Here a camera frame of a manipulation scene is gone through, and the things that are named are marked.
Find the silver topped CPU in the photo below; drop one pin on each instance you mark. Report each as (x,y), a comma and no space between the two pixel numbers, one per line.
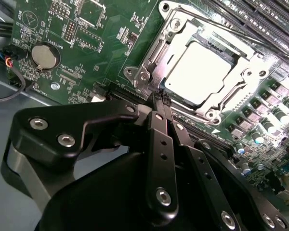
(197,69)

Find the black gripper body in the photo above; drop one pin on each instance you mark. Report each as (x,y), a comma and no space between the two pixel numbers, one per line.
(98,204)

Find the metal locking lever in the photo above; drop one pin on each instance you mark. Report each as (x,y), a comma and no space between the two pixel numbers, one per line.
(221,30)
(187,111)

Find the metal socket cover frame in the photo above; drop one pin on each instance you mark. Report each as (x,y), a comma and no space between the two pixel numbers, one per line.
(233,80)

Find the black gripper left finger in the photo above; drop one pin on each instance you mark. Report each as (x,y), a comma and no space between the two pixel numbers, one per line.
(26,139)

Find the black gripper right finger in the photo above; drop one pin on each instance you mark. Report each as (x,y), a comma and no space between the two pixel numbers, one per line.
(231,192)

